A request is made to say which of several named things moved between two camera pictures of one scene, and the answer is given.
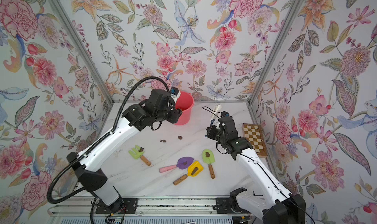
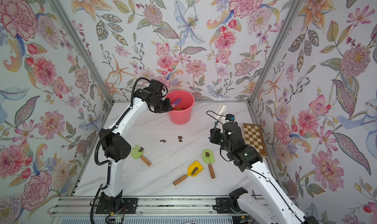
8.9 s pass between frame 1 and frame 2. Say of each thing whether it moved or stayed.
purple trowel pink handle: moved
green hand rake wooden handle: stayed
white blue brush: moved
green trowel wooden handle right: stayed
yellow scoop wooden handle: stayed
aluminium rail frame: stayed
